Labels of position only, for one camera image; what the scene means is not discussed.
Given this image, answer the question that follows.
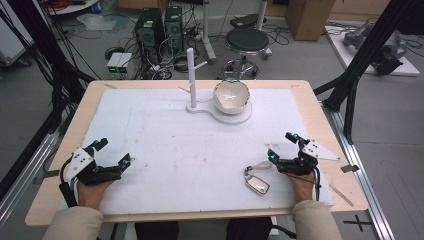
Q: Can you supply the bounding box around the black round stool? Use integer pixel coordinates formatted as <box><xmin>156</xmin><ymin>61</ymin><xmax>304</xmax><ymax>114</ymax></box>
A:
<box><xmin>221</xmin><ymin>26</ymin><xmax>273</xmax><ymax>81</ymax></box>

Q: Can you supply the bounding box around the person's right hand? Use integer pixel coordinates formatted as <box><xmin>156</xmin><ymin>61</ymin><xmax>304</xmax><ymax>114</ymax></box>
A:
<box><xmin>287</xmin><ymin>172</ymin><xmax>317</xmax><ymax>204</ymax></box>

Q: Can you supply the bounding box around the black tape piece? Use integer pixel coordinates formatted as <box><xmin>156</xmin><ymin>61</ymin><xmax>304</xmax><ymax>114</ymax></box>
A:
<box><xmin>340</xmin><ymin>163</ymin><xmax>361</xmax><ymax>174</ymax></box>

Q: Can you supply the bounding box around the clear pendant keychain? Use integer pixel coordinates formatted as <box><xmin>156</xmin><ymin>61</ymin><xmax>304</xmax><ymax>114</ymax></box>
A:
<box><xmin>243</xmin><ymin>160</ymin><xmax>275</xmax><ymax>197</ymax></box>

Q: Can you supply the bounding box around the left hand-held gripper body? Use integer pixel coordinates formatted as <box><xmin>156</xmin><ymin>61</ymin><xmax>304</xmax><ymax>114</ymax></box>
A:
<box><xmin>63</xmin><ymin>146</ymin><xmax>124</xmax><ymax>187</ymax></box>

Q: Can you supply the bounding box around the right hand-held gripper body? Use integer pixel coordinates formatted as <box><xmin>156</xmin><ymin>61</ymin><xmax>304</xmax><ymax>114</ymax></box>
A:
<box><xmin>276</xmin><ymin>139</ymin><xmax>341</xmax><ymax>177</ymax></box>

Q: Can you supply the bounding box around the white cabinet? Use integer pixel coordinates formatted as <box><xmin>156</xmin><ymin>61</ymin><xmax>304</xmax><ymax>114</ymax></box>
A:
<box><xmin>0</xmin><ymin>0</ymin><xmax>35</xmax><ymax>68</ymax></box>

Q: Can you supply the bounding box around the cardboard box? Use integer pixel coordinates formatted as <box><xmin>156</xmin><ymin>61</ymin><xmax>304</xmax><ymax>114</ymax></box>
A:
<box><xmin>285</xmin><ymin>0</ymin><xmax>336</xmax><ymax>42</ymax></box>

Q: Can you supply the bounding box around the white hanger stand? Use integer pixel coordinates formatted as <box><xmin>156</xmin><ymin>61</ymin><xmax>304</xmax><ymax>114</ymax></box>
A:
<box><xmin>178</xmin><ymin>47</ymin><xmax>254</xmax><ymax>126</ymax></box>

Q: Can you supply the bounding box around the thin wooden stick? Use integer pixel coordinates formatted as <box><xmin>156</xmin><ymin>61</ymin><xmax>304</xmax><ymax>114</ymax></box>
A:
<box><xmin>328</xmin><ymin>183</ymin><xmax>355</xmax><ymax>208</ymax></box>

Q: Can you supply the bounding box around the white shell-shaped bowl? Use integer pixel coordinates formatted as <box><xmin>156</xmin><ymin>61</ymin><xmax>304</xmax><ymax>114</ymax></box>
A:
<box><xmin>212</xmin><ymin>79</ymin><xmax>251</xmax><ymax>116</ymax></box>

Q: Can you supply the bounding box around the white table mat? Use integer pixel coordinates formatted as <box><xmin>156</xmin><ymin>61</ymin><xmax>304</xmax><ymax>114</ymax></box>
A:
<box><xmin>59</xmin><ymin>87</ymin><xmax>335</xmax><ymax>216</ymax></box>

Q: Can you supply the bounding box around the white stand leg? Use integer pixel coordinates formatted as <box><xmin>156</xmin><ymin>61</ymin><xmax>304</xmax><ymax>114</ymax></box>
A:
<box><xmin>199</xmin><ymin>0</ymin><xmax>217</xmax><ymax>65</ymax></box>
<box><xmin>254</xmin><ymin>0</ymin><xmax>273</xmax><ymax>60</ymax></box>

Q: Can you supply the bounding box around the black flat device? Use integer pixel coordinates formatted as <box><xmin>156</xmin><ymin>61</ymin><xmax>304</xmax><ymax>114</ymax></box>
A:
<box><xmin>229</xmin><ymin>13</ymin><xmax>268</xmax><ymax>30</ymax></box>

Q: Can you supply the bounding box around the white power supply box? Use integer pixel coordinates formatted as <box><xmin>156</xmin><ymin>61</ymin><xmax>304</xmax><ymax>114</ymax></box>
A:
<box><xmin>116</xmin><ymin>52</ymin><xmax>134</xmax><ymax>75</ymax></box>
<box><xmin>106</xmin><ymin>51</ymin><xmax>123</xmax><ymax>75</ymax></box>

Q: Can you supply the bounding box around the person's right leg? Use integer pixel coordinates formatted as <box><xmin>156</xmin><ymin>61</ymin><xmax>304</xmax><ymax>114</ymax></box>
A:
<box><xmin>226</xmin><ymin>216</ymin><xmax>273</xmax><ymax>240</ymax></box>

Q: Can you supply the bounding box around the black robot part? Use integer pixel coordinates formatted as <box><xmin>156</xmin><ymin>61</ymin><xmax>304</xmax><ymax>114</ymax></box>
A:
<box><xmin>370</xmin><ymin>30</ymin><xmax>410</xmax><ymax>76</ymax></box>

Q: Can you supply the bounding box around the grey robot part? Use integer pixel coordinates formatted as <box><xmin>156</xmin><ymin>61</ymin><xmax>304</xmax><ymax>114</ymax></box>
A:
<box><xmin>342</xmin><ymin>22</ymin><xmax>375</xmax><ymax>48</ymax></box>

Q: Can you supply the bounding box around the white floor platform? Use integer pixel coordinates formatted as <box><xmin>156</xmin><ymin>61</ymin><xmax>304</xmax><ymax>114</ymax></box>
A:
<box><xmin>324</xmin><ymin>24</ymin><xmax>421</xmax><ymax>77</ymax></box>

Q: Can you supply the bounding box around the clear plastic bag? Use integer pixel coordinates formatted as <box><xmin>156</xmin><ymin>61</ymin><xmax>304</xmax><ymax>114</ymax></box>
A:
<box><xmin>76</xmin><ymin>12</ymin><xmax>118</xmax><ymax>32</ymax></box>

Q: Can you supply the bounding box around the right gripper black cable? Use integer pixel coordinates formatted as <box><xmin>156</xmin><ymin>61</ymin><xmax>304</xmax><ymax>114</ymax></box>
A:
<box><xmin>312</xmin><ymin>166</ymin><xmax>322</xmax><ymax>202</ymax></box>

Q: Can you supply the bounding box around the black frame strut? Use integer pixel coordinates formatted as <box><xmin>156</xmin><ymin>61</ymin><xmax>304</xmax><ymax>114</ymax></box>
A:
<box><xmin>312</xmin><ymin>0</ymin><xmax>424</xmax><ymax>146</ymax></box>
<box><xmin>0</xmin><ymin>0</ymin><xmax>97</xmax><ymax>203</ymax></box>

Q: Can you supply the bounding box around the black computer tower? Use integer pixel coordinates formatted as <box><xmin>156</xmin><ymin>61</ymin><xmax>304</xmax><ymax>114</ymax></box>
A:
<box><xmin>134</xmin><ymin>7</ymin><xmax>166</xmax><ymax>65</ymax></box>
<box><xmin>163</xmin><ymin>5</ymin><xmax>185</xmax><ymax>55</ymax></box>

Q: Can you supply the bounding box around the aluminium rail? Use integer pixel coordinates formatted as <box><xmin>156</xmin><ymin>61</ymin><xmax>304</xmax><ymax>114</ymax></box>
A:
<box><xmin>0</xmin><ymin>130</ymin><xmax>62</xmax><ymax>228</ymax></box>
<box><xmin>321</xmin><ymin>100</ymin><xmax>397</xmax><ymax>240</ymax></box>

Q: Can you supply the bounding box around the person's left hand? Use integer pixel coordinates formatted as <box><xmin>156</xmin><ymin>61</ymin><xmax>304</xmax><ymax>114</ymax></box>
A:
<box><xmin>76</xmin><ymin>179</ymin><xmax>115</xmax><ymax>211</ymax></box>

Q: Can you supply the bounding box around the round white table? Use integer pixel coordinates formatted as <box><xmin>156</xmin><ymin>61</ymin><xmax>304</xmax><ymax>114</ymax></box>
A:
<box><xmin>45</xmin><ymin>0</ymin><xmax>101</xmax><ymax>16</ymax></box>

